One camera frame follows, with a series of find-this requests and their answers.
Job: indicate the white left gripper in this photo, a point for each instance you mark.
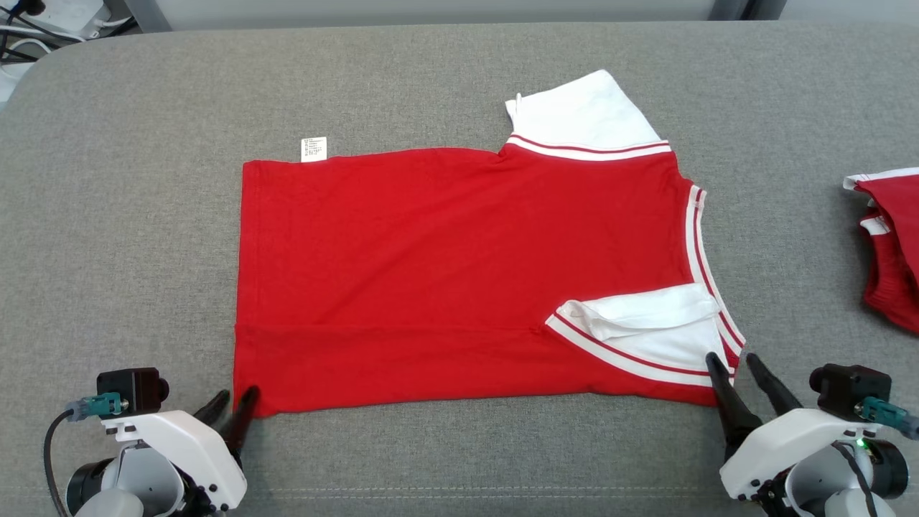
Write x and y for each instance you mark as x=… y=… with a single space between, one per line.
x=194 y=445

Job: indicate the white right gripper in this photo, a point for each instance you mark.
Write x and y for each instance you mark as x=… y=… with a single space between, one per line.
x=775 y=445

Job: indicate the red Bulls 23 shorts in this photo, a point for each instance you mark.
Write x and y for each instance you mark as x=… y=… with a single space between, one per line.
x=897 y=237

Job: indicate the red shirt with white sleeves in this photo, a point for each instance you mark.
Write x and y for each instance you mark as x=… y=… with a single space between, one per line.
x=431 y=273

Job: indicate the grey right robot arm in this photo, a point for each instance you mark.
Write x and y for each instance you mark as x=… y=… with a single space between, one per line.
x=818 y=481

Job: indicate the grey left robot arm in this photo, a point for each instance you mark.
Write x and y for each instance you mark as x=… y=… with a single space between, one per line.
x=136 y=481

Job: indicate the white extension socket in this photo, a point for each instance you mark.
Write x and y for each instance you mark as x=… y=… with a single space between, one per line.
x=14 y=79

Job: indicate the narrow white partition panel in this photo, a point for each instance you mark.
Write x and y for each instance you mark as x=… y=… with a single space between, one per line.
x=847 y=7

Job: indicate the white power strip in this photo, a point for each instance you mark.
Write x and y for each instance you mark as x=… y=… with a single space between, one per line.
x=72 y=14

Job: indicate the wide white partition panel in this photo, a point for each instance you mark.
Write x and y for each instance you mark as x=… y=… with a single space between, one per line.
x=431 y=7

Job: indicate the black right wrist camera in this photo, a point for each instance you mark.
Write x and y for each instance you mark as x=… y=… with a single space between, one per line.
x=847 y=388

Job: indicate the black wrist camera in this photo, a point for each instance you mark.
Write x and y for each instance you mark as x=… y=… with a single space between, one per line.
x=133 y=388
x=847 y=388

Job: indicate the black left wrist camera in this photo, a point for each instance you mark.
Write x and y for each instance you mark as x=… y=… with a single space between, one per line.
x=133 y=388

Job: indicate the grey double partition post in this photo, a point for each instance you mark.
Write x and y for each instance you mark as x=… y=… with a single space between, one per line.
x=747 y=8

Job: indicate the grey single partition post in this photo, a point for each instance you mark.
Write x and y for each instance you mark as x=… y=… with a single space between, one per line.
x=147 y=14

